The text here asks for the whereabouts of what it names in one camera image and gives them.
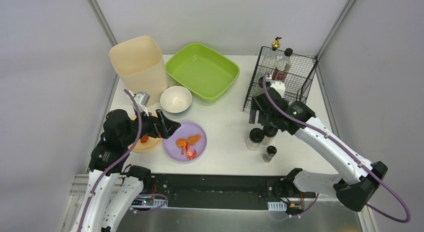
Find black-cap shaker bottle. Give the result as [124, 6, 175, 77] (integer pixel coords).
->
[261, 126, 279, 145]

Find speckled seasoning shaker bottle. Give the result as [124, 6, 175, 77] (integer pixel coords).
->
[246, 128, 265, 151]

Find clear oil bottle gold spout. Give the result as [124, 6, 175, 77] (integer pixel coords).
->
[261, 37, 282, 68]

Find dark vinegar bottle red label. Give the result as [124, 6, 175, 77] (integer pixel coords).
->
[272, 48, 293, 82]

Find white powder shaker bottle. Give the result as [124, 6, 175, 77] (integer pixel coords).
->
[257, 76, 270, 94]

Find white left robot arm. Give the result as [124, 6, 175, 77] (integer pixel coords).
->
[71, 109, 181, 232]

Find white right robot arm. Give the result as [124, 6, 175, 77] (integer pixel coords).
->
[249, 88, 388, 212]

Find purple plastic plate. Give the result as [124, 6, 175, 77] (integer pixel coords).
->
[163, 121, 207, 163]

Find orange chicken wing toy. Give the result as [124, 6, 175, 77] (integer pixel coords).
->
[175, 138, 188, 155]

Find yellow plastic plate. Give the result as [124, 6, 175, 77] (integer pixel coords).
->
[127, 112, 163, 153]

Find white ceramic bowl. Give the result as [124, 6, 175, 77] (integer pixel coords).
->
[159, 86, 193, 114]

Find brown food scraps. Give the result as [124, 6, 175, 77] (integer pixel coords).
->
[140, 135, 149, 144]

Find fried chicken nugget piece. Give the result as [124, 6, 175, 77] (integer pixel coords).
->
[187, 134, 202, 146]

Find red shrimp toy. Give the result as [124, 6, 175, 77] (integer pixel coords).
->
[185, 144, 197, 160]

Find small pepper jar black cap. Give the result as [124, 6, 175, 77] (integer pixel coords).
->
[262, 145, 277, 163]

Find green plastic tub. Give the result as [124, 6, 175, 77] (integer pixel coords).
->
[165, 43, 240, 103]

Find beige plastic bin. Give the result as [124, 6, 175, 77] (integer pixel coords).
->
[109, 35, 169, 106]

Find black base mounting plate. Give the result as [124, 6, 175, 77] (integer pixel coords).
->
[146, 174, 316, 210]

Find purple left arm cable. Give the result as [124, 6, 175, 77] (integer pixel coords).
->
[76, 89, 169, 232]

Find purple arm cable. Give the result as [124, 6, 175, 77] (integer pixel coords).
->
[261, 71, 412, 224]
[76, 89, 169, 232]

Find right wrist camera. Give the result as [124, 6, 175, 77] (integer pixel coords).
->
[265, 79, 286, 98]

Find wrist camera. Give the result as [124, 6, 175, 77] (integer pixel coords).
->
[129, 91, 151, 116]
[265, 79, 286, 98]

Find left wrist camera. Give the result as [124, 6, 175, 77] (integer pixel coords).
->
[129, 91, 151, 116]

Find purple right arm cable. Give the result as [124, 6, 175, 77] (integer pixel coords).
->
[261, 71, 412, 224]

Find black wire basket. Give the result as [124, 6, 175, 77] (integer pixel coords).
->
[243, 46, 318, 110]

